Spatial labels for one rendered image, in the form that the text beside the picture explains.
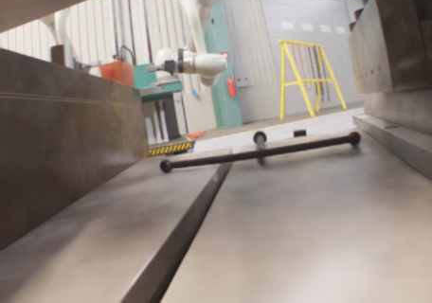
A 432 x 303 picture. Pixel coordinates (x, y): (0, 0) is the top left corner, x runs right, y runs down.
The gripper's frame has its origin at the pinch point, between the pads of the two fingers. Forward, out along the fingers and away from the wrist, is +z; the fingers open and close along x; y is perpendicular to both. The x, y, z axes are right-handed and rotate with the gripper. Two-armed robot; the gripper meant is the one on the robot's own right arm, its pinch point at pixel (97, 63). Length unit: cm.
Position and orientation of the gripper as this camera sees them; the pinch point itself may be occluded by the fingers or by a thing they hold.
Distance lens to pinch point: 141.6
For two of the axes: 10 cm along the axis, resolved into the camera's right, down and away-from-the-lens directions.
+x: -0.1, -0.8, 10.0
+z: 9.9, -1.6, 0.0
